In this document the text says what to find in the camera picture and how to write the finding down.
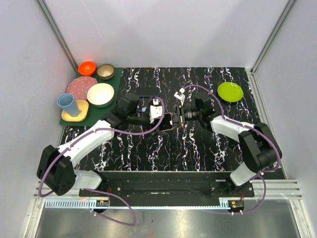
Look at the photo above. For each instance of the yellow square plate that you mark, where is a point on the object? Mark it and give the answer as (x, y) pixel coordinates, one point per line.
(83, 107)

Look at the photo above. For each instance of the white bowl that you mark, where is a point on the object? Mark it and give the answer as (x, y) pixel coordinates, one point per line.
(101, 95)

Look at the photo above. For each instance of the pink dotted plate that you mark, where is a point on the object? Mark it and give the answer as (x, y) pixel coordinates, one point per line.
(80, 86)

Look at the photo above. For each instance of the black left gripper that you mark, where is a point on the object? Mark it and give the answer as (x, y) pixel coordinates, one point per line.
(153, 124)

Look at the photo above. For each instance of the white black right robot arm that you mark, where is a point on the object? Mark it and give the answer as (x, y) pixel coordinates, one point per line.
(257, 143)

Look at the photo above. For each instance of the aluminium corner post right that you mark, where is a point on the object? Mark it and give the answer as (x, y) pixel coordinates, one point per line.
(273, 34)

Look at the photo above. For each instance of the light blue cup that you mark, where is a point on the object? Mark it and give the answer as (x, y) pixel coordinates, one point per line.
(67, 102)

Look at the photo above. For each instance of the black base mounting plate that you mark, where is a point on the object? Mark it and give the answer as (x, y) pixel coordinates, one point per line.
(173, 189)

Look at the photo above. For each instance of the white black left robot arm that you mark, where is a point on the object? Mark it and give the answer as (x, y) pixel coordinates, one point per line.
(57, 168)

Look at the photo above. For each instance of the dark blue phone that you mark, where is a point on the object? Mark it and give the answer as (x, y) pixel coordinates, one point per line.
(147, 92)

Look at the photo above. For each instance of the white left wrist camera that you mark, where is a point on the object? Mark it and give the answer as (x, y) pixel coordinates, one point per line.
(156, 110)

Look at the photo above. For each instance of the orange bowl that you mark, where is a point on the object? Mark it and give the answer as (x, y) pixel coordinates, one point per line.
(87, 68)

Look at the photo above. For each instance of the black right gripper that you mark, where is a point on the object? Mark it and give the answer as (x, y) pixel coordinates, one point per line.
(177, 117)

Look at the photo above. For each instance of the brown patterned bowl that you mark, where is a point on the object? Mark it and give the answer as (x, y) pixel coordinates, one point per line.
(106, 71)

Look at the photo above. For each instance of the aluminium corner post left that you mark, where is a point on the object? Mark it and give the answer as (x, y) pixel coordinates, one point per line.
(57, 33)

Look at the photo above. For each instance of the green mat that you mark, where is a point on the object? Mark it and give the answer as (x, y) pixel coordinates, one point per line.
(95, 113)

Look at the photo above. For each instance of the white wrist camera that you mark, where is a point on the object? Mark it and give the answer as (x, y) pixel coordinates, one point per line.
(156, 110)
(179, 95)

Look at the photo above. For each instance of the aluminium corner post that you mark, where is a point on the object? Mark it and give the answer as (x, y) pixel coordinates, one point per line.
(273, 34)
(57, 33)

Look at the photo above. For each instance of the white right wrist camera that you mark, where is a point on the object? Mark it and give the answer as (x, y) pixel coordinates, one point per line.
(179, 95)

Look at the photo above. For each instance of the lime green plate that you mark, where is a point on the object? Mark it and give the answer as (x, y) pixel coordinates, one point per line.
(230, 92)

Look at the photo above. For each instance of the aluminium front rail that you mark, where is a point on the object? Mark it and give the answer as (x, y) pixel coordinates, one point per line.
(272, 191)

